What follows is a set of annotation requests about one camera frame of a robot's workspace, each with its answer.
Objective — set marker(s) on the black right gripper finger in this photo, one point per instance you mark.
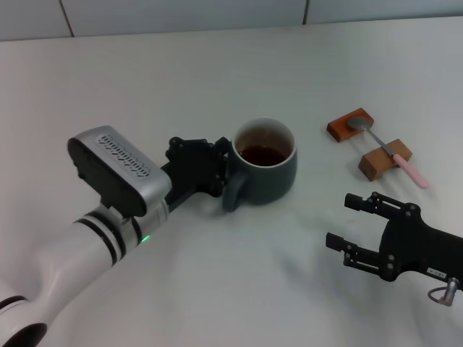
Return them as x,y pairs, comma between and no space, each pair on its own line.
380,206
358,253

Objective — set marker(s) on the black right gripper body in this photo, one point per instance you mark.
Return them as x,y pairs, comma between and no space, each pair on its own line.
416,242

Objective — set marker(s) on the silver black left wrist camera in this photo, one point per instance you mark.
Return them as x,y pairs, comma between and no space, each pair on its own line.
123,162

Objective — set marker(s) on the grey ceramic cup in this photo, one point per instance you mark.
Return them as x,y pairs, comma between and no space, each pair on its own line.
264,184

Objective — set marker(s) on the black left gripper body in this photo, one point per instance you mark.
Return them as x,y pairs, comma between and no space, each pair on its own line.
191,166

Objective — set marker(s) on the light arched wooden block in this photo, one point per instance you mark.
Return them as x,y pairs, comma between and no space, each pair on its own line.
372,163

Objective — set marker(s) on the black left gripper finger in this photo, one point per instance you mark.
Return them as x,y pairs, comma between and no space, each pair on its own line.
219,184
222,146

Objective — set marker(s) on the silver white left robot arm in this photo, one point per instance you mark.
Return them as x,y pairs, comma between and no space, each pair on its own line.
72,260

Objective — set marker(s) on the dark brown tea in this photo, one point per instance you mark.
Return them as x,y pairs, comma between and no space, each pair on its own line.
262,156

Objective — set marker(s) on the reddish flat wooden block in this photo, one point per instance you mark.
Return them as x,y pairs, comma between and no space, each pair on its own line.
340,131

